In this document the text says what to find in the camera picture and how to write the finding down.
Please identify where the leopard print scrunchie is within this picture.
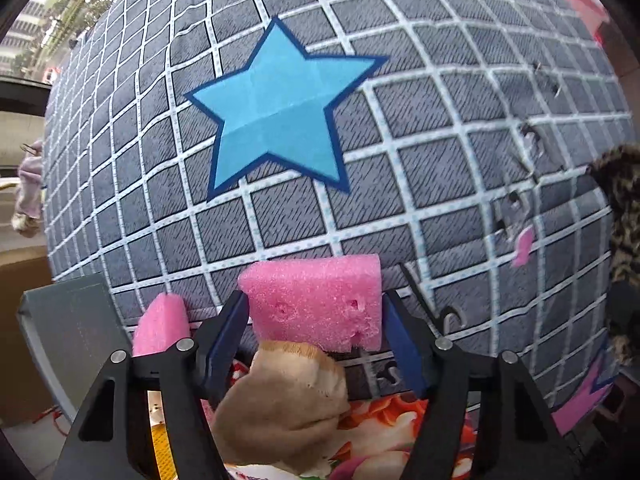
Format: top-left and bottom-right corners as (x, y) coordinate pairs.
(587, 144), (639, 366)

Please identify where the floral printed packet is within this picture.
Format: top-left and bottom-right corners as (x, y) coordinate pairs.
(199, 358), (482, 480)

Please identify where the lilac hanging towel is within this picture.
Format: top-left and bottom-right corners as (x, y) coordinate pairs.
(11, 139), (43, 238)

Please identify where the checkered star tablecloth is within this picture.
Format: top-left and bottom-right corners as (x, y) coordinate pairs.
(44, 0), (636, 406)

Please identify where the pink foam sponge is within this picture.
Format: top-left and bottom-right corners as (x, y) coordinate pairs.
(238, 255), (382, 353)
(132, 292), (191, 356)

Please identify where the grey open storage box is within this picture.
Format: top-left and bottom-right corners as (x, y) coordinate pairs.
(17, 273), (131, 422)

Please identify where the beige woven pouch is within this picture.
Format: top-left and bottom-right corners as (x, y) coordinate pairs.
(212, 340), (349, 474)

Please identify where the brown wooden cabinet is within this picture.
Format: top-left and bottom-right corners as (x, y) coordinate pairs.
(0, 247), (54, 427)

